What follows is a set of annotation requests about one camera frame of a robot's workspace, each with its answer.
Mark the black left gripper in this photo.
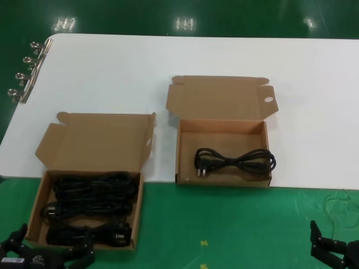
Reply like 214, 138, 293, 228
0, 223, 96, 269

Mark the cardboard box with round-holed lid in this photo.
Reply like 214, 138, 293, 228
164, 75, 279, 188

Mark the cardboard box with notched lid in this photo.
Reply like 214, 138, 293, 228
24, 111, 157, 251

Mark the green table cloth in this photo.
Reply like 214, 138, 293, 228
0, 173, 359, 269

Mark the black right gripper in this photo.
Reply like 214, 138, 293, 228
310, 220, 359, 269

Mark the silver binder clip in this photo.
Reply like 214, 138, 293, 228
14, 69, 39, 87
22, 54, 47, 71
7, 85, 32, 105
29, 39, 54, 56

